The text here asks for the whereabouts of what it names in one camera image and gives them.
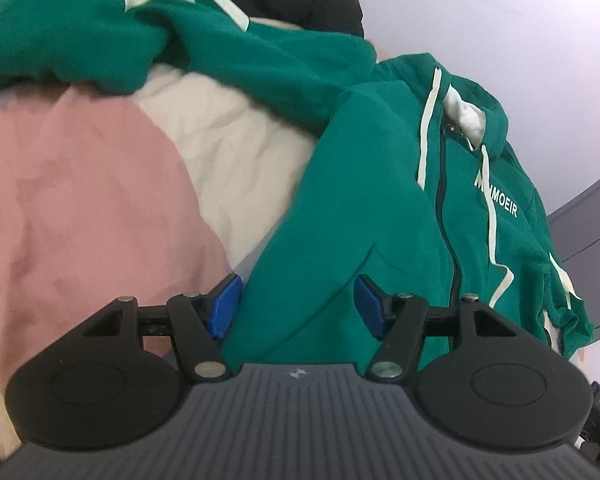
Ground green hoodie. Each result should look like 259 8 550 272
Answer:
0 0 596 366

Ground patchwork bed sheet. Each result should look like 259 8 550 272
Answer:
0 0 591 461

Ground grey door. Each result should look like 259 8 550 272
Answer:
547 162 600 343

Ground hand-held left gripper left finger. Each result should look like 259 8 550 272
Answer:
55 274 243 383

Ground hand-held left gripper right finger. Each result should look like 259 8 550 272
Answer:
354 274 536 383

